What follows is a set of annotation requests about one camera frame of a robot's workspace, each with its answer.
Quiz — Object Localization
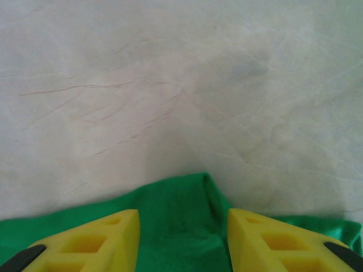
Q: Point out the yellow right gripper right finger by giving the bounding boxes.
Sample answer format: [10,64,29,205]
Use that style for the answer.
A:
[227,208,363,272]

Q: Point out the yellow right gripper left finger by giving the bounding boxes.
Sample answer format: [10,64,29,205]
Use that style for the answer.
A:
[0,209,141,272]

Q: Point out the green t-shirt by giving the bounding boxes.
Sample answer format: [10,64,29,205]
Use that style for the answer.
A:
[0,172,363,272]

